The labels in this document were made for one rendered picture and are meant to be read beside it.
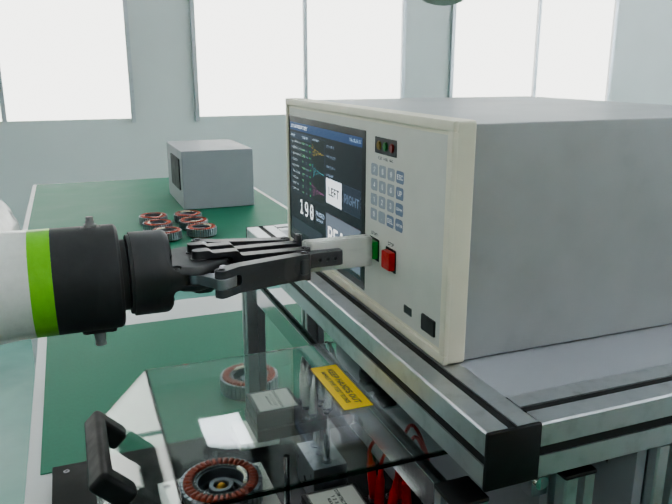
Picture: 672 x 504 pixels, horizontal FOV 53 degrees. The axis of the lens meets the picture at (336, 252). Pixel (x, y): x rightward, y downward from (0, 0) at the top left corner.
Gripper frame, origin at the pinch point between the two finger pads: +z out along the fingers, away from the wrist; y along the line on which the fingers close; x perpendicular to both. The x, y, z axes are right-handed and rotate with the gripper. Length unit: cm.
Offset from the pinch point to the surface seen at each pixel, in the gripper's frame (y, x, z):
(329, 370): 1.9, -11.6, -1.6
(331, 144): -12.0, 9.4, 4.0
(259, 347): -37.9, -25.5, 1.6
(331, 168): -12.0, 6.6, 4.0
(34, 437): -55, -43, -34
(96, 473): 11.5, -12.2, -24.3
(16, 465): -178, -118, -52
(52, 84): -468, 7, -30
